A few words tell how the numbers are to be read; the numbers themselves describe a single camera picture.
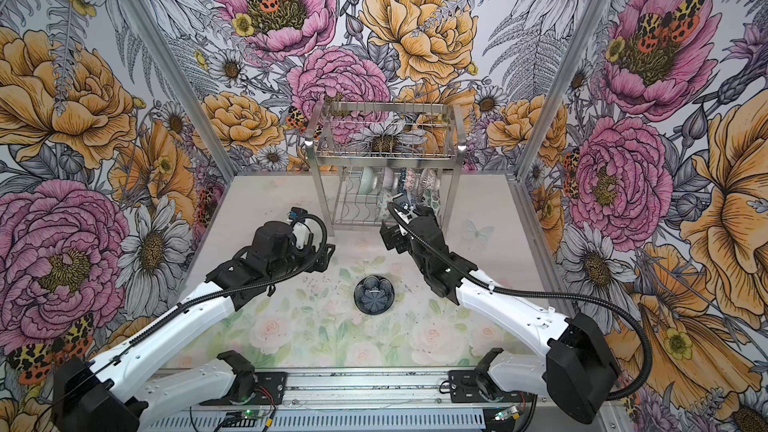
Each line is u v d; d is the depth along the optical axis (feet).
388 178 3.46
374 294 2.93
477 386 2.17
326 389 2.50
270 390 2.41
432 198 3.17
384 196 3.20
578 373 1.32
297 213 2.25
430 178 3.45
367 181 3.48
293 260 2.17
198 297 1.63
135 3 2.51
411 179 3.45
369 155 3.91
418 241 1.61
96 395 1.26
